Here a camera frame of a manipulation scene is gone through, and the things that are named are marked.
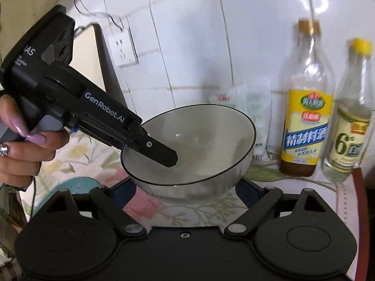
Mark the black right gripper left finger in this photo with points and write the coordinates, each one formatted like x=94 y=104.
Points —
x=126 y=226

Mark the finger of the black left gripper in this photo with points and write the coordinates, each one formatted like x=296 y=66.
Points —
x=158 y=152

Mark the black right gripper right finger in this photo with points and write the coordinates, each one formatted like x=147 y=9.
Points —
x=259 y=203

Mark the teal fried egg plate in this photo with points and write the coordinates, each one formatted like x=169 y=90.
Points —
x=78 y=185

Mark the white bowl with dark rim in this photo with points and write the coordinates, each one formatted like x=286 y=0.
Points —
x=214 y=145

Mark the hand with pink nails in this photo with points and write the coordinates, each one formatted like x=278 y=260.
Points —
x=21 y=160

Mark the beige cutting board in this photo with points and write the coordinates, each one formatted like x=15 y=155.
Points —
x=91 y=58

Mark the floral tablecloth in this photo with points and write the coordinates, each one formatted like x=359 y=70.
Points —
x=316 y=231

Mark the white seasoning packet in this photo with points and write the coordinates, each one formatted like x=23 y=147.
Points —
x=254 y=100

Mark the white vinegar bottle yellow cap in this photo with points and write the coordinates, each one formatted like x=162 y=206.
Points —
x=351 y=118

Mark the cooking wine bottle yellow label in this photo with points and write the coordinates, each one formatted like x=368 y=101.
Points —
x=310 y=95

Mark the white wall socket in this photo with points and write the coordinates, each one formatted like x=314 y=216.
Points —
x=122 y=49

